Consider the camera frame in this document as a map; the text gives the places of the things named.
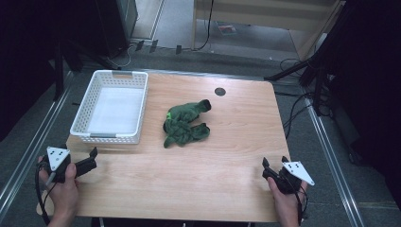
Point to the person's left hand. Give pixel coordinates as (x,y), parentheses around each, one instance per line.
(64,195)

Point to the person's right hand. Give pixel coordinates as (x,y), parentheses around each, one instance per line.
(285,206)

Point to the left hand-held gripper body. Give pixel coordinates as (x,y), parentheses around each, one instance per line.
(57,156)

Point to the black metal stand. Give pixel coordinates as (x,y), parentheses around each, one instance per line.
(63,63)
(315,72)

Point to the black cabinet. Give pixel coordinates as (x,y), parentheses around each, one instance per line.
(116,22)

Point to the dark green cloth garment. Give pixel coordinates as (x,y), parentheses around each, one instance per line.
(184,126)

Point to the black round table grommet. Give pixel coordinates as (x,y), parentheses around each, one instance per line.
(220,91)

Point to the small black floor block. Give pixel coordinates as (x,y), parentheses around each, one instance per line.
(178,49)
(153,46)
(139,45)

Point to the light wooden shelf unit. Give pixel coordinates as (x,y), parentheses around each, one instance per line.
(252,15)

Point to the aluminium floor rail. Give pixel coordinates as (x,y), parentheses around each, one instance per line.
(34,145)
(334,164)

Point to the white perforated plastic basket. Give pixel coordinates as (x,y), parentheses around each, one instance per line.
(113,110)

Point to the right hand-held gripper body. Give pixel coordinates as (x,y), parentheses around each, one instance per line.
(293,176)

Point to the red printed booklet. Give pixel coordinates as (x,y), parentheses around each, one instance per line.
(227,29)

